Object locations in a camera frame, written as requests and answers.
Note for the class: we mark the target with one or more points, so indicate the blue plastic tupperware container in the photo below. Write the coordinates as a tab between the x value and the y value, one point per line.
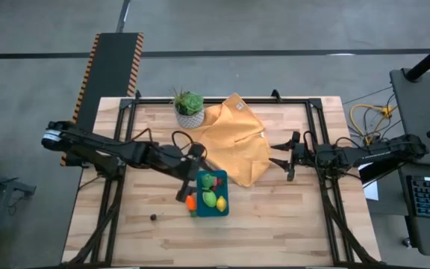
211	213

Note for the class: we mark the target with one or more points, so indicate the yellow-orange cloth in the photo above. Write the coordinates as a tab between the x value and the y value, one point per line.
237	138

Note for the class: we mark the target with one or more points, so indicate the black pole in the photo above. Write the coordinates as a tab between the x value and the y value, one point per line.
424	63

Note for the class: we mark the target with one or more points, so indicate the small dark toy ball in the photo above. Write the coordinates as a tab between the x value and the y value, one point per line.
153	217

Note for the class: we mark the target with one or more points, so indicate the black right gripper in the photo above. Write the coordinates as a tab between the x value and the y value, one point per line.
306	155

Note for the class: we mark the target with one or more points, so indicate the yellow plastic toy fruit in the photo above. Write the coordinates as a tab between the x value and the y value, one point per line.
221	204

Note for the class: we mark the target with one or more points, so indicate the potted succulent in white pot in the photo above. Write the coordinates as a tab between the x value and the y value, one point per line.
189	104

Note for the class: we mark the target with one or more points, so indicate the green toy lettuce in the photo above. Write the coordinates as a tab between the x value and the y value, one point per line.
208	180

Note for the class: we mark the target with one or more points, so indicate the black mat with hazard stripes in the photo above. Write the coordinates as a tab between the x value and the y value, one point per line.
106	74

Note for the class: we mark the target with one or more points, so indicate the white paper sheet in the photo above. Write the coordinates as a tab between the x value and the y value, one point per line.
371	190

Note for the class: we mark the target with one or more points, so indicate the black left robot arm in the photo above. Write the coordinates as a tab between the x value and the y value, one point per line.
99	145

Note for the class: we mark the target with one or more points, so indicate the red toy strawberry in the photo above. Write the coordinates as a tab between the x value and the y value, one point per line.
218	182

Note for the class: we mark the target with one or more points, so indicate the orange toy carrot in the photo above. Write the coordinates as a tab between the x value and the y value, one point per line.
190	203

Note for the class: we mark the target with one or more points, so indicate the black aluminium table frame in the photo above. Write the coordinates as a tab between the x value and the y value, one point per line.
151	101

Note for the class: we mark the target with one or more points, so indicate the green toy lime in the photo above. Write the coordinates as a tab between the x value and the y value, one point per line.
209	198

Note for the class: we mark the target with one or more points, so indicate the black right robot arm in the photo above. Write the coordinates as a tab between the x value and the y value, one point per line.
379	151

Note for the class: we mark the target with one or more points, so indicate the grey side table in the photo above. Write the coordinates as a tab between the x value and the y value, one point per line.
416	108

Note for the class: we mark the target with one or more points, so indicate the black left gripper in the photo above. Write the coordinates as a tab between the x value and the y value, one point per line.
177	160

